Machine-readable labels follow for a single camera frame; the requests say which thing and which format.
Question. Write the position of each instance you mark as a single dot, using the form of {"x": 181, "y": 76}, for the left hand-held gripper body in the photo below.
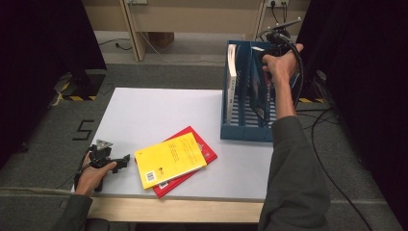
{"x": 97, "y": 156}

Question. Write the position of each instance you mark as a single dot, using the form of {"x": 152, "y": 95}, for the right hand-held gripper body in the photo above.
{"x": 279, "y": 43}

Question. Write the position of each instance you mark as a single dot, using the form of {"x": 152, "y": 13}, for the yellow book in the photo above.
{"x": 170, "y": 160}

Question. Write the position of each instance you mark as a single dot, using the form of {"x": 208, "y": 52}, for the white book with picture grid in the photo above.
{"x": 231, "y": 83}

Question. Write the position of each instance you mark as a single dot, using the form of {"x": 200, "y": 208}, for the red book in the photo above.
{"x": 205, "y": 150}

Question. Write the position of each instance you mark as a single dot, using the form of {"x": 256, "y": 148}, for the blue plastic file rack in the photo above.
{"x": 247, "y": 133}

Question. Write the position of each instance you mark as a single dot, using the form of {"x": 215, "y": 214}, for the person's left hand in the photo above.
{"x": 91, "y": 179}

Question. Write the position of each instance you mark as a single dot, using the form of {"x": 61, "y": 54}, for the person's right hand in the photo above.
{"x": 282, "y": 67}

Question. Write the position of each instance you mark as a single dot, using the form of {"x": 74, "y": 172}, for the black stand base striped tape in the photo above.
{"x": 91, "y": 83}
{"x": 309, "y": 91}

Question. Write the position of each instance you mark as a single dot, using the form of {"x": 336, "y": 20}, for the wooden table with white top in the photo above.
{"x": 154, "y": 109}

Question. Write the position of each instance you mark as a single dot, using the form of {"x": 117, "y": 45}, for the black curtain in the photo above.
{"x": 38, "y": 64}
{"x": 369, "y": 80}

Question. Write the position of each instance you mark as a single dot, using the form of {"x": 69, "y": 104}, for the brown cardboard box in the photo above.
{"x": 162, "y": 39}

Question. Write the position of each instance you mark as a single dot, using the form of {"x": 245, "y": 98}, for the white wall socket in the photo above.
{"x": 277, "y": 2}
{"x": 137, "y": 1}

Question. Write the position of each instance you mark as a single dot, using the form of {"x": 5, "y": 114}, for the light wooden desk frame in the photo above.
{"x": 198, "y": 16}

